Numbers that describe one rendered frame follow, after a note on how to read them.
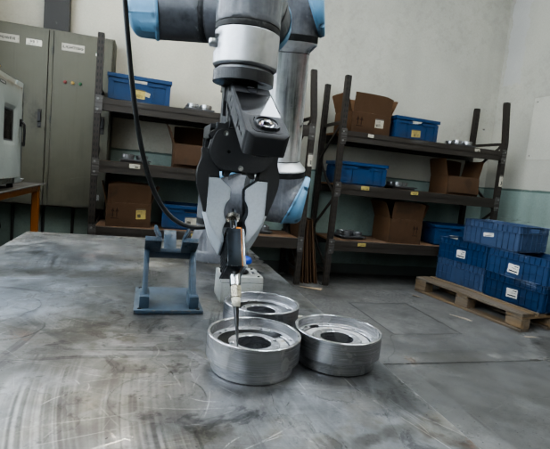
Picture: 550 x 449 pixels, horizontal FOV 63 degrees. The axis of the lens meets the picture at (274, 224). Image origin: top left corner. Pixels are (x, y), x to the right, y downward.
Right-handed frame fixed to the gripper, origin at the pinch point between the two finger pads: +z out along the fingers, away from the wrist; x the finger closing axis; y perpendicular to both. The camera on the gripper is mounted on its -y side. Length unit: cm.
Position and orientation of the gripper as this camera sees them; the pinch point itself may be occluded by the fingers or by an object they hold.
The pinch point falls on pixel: (232, 245)
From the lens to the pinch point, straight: 52.8
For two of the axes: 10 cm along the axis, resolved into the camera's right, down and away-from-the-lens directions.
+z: -1.0, 9.9, 1.1
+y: -2.8, -1.4, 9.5
